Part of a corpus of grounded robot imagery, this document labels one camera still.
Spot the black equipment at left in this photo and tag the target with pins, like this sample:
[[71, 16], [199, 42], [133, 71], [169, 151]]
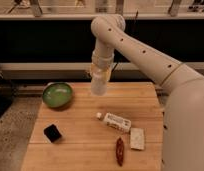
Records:
[[7, 93]]

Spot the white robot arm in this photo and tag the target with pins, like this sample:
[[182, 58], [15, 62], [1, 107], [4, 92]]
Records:
[[183, 137]]

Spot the green bowl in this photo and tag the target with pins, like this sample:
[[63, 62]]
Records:
[[57, 94]]

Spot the white tube with label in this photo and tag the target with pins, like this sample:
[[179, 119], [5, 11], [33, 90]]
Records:
[[115, 121]]

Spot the dried red chili pepper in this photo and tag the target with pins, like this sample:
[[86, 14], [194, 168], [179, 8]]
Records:
[[119, 151]]

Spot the wooden table board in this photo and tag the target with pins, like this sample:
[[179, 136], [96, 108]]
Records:
[[89, 145]]

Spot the white rectangular block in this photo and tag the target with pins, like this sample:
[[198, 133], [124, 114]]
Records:
[[137, 139]]

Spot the black eraser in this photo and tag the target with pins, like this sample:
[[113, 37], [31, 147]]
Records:
[[52, 133]]

